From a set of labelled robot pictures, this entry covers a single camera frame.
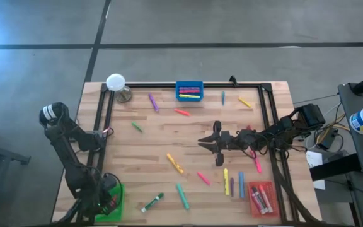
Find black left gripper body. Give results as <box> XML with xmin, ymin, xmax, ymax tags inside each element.
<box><xmin>98</xmin><ymin>175</ymin><xmax>121</xmax><ymax>215</ymax></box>

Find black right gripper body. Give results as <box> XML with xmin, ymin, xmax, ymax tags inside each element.
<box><xmin>213</xmin><ymin>121</ymin><xmax>245</xmax><ymax>167</ymax></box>

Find pink highlighter with print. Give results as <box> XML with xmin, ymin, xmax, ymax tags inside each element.
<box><xmin>250</xmin><ymin>150</ymin><xmax>263</xmax><ymax>174</ymax></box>

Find orange-yellow printed marker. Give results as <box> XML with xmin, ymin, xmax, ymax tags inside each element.
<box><xmin>166</xmin><ymin>153</ymin><xmax>185</xmax><ymax>175</ymax></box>

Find yellow highlighter with print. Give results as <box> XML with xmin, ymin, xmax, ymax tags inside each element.
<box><xmin>223</xmin><ymin>168</ymin><xmax>230</xmax><ymax>196</ymax></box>

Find blue marker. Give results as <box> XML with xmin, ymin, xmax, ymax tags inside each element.
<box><xmin>238</xmin><ymin>171</ymin><xmax>246</xmax><ymax>199</ymax></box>

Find green-capped white marker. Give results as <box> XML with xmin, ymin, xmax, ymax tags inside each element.
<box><xmin>141</xmin><ymin>192</ymin><xmax>164</xmax><ymax>213</ymax></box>

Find black-capped white marker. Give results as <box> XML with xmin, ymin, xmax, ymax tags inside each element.
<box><xmin>251</xmin><ymin>188</ymin><xmax>265</xmax><ymax>216</ymax></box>

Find pink-capped white marker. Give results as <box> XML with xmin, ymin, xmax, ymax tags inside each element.
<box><xmin>253</xmin><ymin>185</ymin><xmax>269</xmax><ymax>214</ymax></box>

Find red-capped white marker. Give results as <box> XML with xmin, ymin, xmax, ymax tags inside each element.
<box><xmin>258</xmin><ymin>184</ymin><xmax>274</xmax><ymax>214</ymax></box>

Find green plastic basket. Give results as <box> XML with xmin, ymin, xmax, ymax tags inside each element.
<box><xmin>95</xmin><ymin>183</ymin><xmax>126</xmax><ymax>222</ymax></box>

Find blue plastic basket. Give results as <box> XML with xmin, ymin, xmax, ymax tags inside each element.
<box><xmin>175</xmin><ymin>81</ymin><xmax>205</xmax><ymax>102</ymax></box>

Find red plastic basket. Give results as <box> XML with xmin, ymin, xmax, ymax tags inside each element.
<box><xmin>248</xmin><ymin>182</ymin><xmax>280</xmax><ymax>220</ymax></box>

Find white paper tag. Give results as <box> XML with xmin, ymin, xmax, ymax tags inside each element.
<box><xmin>306</xmin><ymin>150</ymin><xmax>324</xmax><ymax>168</ymax></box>

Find black power box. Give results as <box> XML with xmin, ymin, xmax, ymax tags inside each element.
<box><xmin>317</xmin><ymin>127</ymin><xmax>339</xmax><ymax>150</ymax></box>

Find black floor stand leg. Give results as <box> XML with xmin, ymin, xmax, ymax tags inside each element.
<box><xmin>0</xmin><ymin>125</ymin><xmax>31</xmax><ymax>166</ymax></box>

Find white mushroom lamp brass base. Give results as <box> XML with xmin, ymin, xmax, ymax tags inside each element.
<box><xmin>106</xmin><ymin>73</ymin><xmax>134</xmax><ymax>103</ymax></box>

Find grey metal stand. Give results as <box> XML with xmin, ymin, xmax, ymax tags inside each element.
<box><xmin>337</xmin><ymin>82</ymin><xmax>363</xmax><ymax>177</ymax></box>

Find black strap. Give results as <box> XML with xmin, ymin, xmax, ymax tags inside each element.
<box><xmin>309</xmin><ymin>153</ymin><xmax>362</xmax><ymax>182</ymax></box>

